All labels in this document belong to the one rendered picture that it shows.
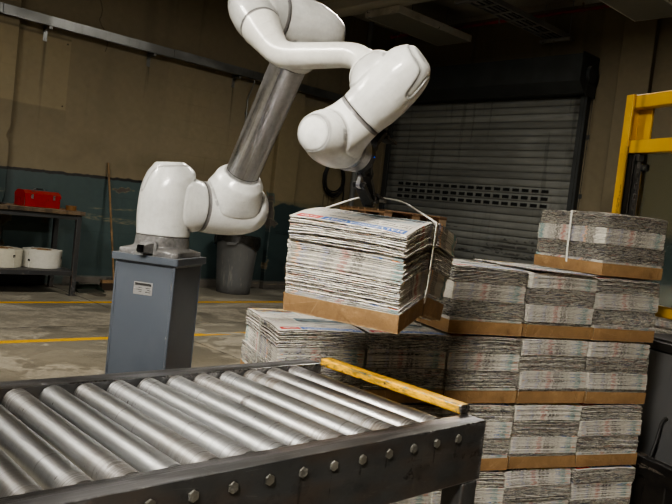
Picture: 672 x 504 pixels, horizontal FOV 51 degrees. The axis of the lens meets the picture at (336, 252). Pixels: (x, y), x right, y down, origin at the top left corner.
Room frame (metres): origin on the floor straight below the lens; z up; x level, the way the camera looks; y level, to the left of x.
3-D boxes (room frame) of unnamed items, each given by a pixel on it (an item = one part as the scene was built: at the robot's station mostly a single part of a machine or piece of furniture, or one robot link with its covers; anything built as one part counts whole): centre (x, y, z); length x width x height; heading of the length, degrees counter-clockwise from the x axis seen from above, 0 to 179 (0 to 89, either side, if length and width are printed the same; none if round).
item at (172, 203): (2.10, 0.50, 1.17); 0.18 x 0.16 x 0.22; 124
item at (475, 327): (2.50, -0.45, 0.86); 0.38 x 0.29 x 0.04; 22
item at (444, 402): (1.59, -0.15, 0.81); 0.43 x 0.03 x 0.02; 43
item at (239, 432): (1.28, 0.20, 0.77); 0.47 x 0.05 x 0.05; 43
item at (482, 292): (2.50, -0.45, 0.95); 0.38 x 0.29 x 0.23; 22
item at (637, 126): (3.20, -1.27, 0.97); 0.09 x 0.09 x 1.75; 23
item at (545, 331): (2.61, -0.72, 0.86); 0.38 x 0.29 x 0.04; 23
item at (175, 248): (2.07, 0.52, 1.03); 0.22 x 0.18 x 0.06; 168
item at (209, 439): (1.23, 0.25, 0.77); 0.47 x 0.05 x 0.05; 43
